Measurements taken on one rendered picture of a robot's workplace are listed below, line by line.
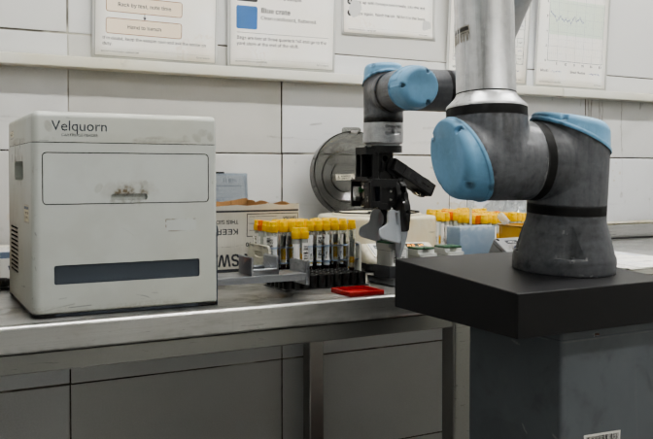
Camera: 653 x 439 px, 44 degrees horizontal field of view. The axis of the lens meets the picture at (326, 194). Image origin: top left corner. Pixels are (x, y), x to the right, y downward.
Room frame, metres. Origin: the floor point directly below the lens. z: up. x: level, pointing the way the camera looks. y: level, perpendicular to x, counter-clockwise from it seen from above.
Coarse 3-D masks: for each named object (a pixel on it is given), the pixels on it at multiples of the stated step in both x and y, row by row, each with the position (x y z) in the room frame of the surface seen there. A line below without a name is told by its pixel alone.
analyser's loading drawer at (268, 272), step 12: (240, 264) 1.38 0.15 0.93; (252, 264) 1.34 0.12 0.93; (264, 264) 1.40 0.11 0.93; (276, 264) 1.36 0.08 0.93; (300, 264) 1.40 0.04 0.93; (228, 276) 1.34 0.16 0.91; (240, 276) 1.34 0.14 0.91; (252, 276) 1.34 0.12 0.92; (264, 276) 1.34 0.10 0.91; (276, 276) 1.35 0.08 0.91; (288, 276) 1.36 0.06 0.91; (300, 276) 1.37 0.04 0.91
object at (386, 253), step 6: (378, 246) 1.55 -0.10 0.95; (384, 246) 1.53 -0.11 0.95; (390, 246) 1.52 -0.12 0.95; (378, 252) 1.55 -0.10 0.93; (384, 252) 1.53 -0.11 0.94; (390, 252) 1.51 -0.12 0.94; (402, 252) 1.53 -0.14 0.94; (378, 258) 1.55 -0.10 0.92; (384, 258) 1.53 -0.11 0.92; (390, 258) 1.51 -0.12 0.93; (384, 264) 1.53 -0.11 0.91; (390, 264) 1.51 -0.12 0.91
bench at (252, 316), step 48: (624, 240) 2.54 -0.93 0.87; (0, 288) 1.47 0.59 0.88; (240, 288) 1.47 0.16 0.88; (384, 288) 1.47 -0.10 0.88; (0, 336) 1.10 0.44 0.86; (48, 336) 1.13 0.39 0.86; (96, 336) 1.16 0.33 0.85; (144, 336) 1.19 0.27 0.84; (192, 336) 1.23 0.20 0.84; (240, 336) 1.30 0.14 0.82; (288, 336) 1.34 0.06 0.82; (336, 336) 1.38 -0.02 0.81
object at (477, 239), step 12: (456, 228) 1.65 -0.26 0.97; (468, 228) 1.66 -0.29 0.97; (480, 228) 1.68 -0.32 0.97; (492, 228) 1.70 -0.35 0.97; (456, 240) 1.65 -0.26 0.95; (468, 240) 1.66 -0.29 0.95; (480, 240) 1.68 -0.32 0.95; (492, 240) 1.70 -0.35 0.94; (468, 252) 1.66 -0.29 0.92; (480, 252) 1.68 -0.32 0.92
